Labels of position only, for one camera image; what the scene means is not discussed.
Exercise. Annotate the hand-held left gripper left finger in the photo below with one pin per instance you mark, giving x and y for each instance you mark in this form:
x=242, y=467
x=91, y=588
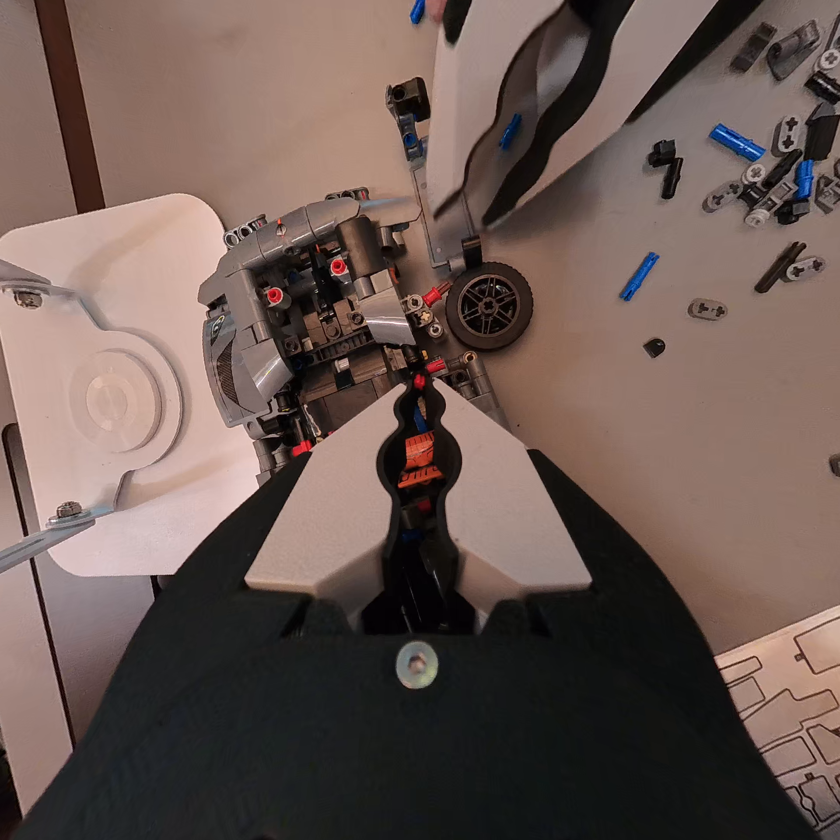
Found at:
x=321, y=525

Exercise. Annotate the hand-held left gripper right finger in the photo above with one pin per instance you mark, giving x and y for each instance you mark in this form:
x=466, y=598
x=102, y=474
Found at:
x=518, y=525

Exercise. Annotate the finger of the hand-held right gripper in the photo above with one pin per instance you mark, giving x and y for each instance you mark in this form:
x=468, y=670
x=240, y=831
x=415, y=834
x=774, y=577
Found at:
x=459, y=118
x=630, y=65

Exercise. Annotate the dark grey lego fender assembly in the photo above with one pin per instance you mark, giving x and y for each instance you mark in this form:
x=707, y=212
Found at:
x=446, y=229

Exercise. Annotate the grey lego car model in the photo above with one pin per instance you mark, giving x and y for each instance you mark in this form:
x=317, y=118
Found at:
x=315, y=315

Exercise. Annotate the grey lego clip piece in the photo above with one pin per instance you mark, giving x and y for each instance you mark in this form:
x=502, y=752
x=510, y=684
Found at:
x=754, y=46

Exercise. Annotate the blue lego pin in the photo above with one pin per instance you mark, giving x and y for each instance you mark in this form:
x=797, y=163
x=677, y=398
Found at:
x=638, y=275
x=417, y=10
x=736, y=139
x=804, y=178
x=510, y=131

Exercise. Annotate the small black lego bush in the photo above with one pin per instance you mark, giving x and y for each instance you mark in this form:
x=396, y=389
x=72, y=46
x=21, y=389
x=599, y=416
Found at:
x=663, y=153
x=653, y=348

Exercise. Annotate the cluster of small lego connectors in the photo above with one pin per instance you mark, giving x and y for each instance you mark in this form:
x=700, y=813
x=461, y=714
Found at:
x=774, y=190

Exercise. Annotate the grey two-hole lego connector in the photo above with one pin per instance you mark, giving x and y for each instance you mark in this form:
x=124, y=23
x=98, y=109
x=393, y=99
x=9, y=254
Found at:
x=707, y=308

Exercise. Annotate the grey lego axle connector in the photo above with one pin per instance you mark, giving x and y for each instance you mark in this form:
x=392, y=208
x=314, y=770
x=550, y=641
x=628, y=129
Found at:
x=806, y=266

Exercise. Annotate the lego sticker sheet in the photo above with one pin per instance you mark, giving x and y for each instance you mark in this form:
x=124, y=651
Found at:
x=787, y=709

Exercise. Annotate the person's right hand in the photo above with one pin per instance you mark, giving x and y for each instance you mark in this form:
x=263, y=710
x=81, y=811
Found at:
x=436, y=6

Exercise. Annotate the grey lego bracket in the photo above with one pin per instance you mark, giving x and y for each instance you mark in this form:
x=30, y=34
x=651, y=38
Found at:
x=794, y=46

